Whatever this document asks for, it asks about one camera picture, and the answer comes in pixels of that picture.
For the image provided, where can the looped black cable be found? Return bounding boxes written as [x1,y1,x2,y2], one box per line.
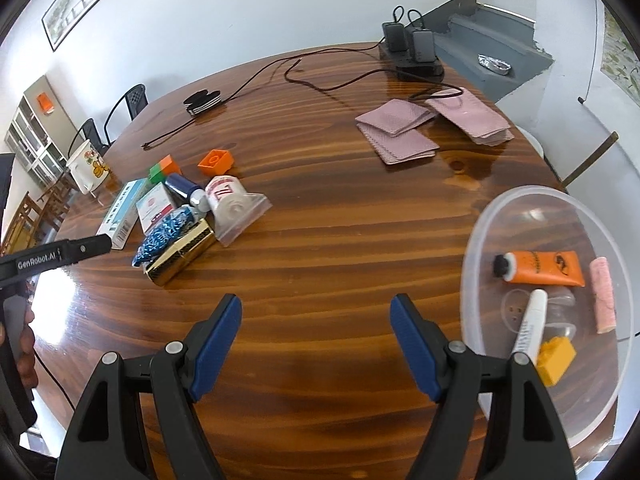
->
[284,57,465,106]

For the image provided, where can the wooden desk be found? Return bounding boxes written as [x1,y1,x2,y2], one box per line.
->
[30,41,621,480]

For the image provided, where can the yellow orange packets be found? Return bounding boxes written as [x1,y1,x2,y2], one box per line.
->
[492,251,586,287]

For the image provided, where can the gold box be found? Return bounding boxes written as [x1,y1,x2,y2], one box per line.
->
[144,218,218,287]

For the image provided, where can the person's left hand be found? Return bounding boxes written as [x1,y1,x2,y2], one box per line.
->
[16,307,40,389]

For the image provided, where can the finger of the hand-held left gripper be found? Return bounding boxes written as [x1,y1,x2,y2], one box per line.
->
[59,234,114,264]

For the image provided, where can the grey power bank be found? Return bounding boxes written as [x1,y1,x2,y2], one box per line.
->
[407,9,436,63]

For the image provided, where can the framed wall picture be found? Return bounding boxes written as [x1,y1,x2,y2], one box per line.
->
[41,0,116,52]

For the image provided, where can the blue capped white tube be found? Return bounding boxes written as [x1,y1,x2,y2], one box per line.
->
[165,173,210,212]

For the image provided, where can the green and orange toy block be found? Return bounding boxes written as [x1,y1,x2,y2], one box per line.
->
[148,156,180,183]

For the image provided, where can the pink packet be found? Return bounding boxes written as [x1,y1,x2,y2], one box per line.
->
[589,257,616,334]

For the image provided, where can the long black cable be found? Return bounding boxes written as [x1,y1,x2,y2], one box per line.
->
[142,45,383,152]

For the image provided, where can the white cabinet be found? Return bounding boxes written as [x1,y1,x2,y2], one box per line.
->
[4,75,68,186]

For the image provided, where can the yellow toy block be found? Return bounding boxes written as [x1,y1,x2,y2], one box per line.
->
[536,337,577,387]

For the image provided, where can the black striped case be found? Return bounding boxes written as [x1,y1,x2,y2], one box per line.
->
[182,89,222,118]

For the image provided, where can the black metal chair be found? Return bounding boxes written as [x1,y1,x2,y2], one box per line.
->
[67,118,108,161]
[103,84,149,143]

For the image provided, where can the red and white small box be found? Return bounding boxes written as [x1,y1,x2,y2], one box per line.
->
[136,182,178,233]

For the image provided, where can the wooden chair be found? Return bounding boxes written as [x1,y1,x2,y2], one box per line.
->
[0,180,71,256]

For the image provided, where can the wooden stick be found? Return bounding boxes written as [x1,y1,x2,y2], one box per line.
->
[560,131,620,188]

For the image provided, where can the grey stairs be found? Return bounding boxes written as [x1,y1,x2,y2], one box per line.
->
[435,0,556,103]

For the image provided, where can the white cartoon mug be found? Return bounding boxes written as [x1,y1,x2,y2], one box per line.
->
[66,138,112,195]

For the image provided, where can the white and blue medicine box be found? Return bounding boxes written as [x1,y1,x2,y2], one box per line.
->
[96,179,153,251]

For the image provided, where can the white marker pen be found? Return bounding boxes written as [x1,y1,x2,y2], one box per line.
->
[511,289,548,367]

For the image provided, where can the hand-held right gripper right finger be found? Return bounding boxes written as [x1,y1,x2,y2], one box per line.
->
[390,293,578,480]

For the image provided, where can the clear plastic bowl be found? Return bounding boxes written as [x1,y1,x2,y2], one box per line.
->
[461,186,635,448]

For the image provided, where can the stack of pink playing cards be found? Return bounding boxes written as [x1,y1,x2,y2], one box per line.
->
[359,127,441,166]
[355,99,438,137]
[425,87,515,147]

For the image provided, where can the white bucket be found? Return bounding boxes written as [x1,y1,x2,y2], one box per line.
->
[515,125,546,161]

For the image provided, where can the zip bag with white tube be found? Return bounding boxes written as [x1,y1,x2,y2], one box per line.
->
[204,175,273,247]

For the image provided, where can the dark power bank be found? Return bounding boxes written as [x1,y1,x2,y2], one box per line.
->
[382,6,410,53]

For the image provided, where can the black charging dock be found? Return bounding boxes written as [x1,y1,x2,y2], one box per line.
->
[378,40,445,84]

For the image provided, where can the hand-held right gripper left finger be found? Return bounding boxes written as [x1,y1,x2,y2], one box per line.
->
[59,293,244,480]

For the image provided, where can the foil tray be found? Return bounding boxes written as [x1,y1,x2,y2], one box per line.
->
[477,53,513,76]

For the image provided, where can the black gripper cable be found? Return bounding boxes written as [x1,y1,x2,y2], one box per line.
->
[34,350,76,403]

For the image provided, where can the blue snack packet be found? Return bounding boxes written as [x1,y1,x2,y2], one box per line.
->
[132,205,198,267]

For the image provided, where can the lotus painting wall scroll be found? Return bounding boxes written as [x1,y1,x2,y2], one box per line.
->
[577,10,640,106]

